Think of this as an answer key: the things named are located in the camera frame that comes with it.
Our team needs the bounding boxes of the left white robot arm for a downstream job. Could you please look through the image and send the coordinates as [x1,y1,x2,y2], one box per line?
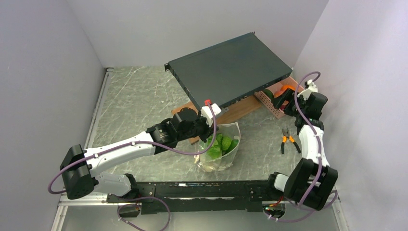
[59,104,221,202]

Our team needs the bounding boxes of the pink perforated plastic tray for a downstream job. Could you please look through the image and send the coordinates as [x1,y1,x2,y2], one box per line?
[255,76,297,119]

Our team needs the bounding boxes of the clear zip top bag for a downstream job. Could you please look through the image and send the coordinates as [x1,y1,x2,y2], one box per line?
[194,122,241,172]

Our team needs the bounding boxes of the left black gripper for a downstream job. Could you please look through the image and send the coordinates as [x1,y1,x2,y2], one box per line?
[178,110,219,143]

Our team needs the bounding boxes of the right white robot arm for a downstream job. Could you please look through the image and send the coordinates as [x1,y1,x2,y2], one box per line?
[263,88,338,211]

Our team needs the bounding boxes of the brown wooden board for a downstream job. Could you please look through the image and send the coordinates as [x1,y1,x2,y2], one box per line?
[171,96,261,144]

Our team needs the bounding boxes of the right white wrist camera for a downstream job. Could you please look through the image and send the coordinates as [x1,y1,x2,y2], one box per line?
[297,80,318,101]

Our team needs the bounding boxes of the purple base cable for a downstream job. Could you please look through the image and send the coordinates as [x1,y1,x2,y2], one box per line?
[117,196,171,231]

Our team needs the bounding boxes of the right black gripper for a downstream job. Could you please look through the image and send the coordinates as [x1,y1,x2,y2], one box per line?
[271,88,308,118]

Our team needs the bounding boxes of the orange handled pliers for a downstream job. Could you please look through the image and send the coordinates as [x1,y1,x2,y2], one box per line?
[280,128,302,155]

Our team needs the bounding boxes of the green fake lettuce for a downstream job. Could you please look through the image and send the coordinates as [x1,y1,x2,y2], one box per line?
[200,140,222,172]

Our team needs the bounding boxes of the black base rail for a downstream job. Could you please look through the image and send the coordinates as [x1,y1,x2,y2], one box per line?
[106,180,308,215]

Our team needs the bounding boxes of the red orange fake peach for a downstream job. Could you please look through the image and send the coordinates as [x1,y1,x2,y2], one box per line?
[274,90,284,98]

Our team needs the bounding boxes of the dark rack server chassis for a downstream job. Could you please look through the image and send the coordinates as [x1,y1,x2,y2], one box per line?
[164,32,292,111]

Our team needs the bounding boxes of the orange fake fruit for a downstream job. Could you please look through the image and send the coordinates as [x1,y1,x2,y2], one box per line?
[281,84,296,92]

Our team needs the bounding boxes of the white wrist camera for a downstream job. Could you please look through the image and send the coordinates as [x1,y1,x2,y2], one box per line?
[297,80,318,101]
[201,100,222,126]

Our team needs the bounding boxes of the aluminium frame rail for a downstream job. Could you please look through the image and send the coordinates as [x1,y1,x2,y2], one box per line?
[51,188,112,231]

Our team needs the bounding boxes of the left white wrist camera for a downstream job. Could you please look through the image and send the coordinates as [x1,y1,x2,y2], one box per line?
[201,100,222,126]

